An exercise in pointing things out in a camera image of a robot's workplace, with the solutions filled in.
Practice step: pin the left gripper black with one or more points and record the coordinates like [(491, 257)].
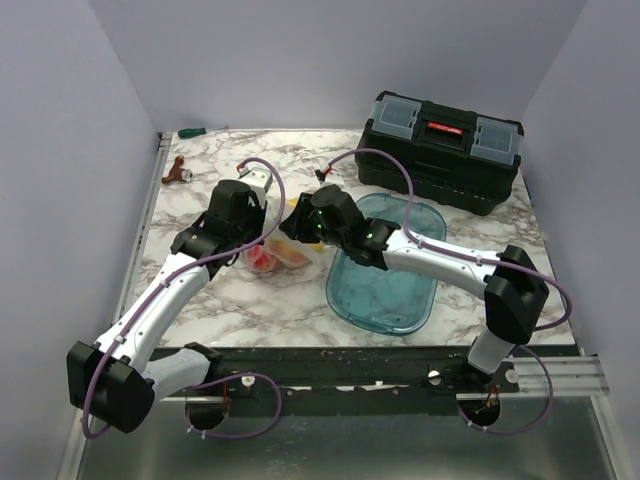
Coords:
[(259, 211)]

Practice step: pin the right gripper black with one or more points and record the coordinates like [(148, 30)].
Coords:
[(296, 224)]

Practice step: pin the translucent printed plastic bag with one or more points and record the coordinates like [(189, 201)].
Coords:
[(290, 253)]

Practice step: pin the red fake fruit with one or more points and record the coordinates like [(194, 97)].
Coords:
[(260, 260)]

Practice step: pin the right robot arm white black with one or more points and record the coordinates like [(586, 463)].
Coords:
[(513, 291)]

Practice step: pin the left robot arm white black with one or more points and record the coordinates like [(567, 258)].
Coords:
[(114, 379)]

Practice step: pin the brown water tap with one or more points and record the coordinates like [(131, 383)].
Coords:
[(178, 173)]

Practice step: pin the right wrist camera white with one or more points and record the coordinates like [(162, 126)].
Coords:
[(327, 177)]

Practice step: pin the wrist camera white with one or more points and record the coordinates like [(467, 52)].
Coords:
[(327, 177), (259, 179)]

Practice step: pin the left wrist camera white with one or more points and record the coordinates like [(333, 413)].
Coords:
[(259, 179)]

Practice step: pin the green handled screwdriver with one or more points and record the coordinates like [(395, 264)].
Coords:
[(189, 133)]

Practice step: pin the black toolbox red handle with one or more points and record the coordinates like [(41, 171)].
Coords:
[(455, 157)]

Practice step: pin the black mounting base rail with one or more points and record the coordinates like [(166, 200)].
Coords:
[(346, 381)]

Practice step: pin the aluminium frame rail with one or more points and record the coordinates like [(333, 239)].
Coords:
[(568, 376)]

